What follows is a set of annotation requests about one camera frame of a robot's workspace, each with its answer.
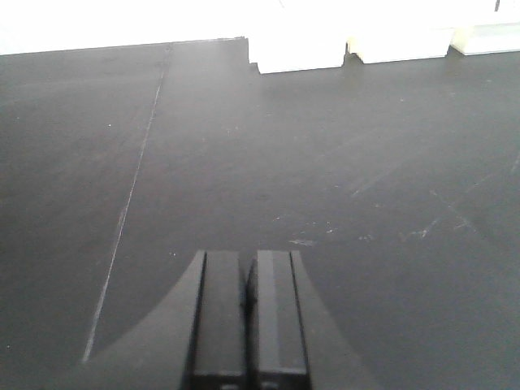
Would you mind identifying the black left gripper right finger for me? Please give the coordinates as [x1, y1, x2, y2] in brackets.
[248, 250, 378, 389]

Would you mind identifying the white three-compartment plastic tray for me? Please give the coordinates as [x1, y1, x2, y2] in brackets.
[245, 1, 519, 74]

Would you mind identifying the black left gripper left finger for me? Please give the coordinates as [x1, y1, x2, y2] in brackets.
[76, 251, 246, 389]

